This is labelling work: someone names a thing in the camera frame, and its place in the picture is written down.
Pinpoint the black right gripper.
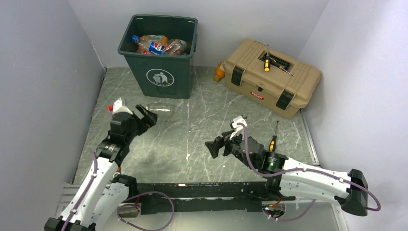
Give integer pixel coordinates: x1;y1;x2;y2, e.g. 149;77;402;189
205;128;255;169

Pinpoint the clear bottle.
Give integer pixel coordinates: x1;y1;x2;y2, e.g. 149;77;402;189
146;103;174;117

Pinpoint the pepsi bottle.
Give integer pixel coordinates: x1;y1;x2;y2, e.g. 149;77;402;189
131;35;169;55

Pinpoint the orange bottle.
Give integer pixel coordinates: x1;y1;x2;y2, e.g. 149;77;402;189
213;62;225;82

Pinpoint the small red cap bottle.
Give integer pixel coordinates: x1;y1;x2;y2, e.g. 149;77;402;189
164;39;187;55

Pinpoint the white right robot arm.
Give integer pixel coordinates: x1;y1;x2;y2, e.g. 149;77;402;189
205;135;368;217

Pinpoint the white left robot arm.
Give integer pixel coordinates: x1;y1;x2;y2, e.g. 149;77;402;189
44;104;158;231

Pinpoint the dark green trash bin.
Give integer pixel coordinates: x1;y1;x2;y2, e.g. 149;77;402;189
117;14;198;99

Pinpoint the yellow black screwdriver on table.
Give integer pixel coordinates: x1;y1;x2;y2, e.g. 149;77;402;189
269;120;279;152

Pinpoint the tan plastic toolbox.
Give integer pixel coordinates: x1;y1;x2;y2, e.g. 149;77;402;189
224;38;322;119

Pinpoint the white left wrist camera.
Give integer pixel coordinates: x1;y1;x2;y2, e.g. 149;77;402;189
106;97;133;115

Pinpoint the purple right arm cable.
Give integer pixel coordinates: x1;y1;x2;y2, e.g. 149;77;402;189
241;123;382;212

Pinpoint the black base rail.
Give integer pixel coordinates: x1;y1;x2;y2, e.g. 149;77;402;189
105;181;297;215

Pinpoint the yellow handled screwdriver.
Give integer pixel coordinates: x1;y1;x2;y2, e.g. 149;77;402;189
264;45;270;72

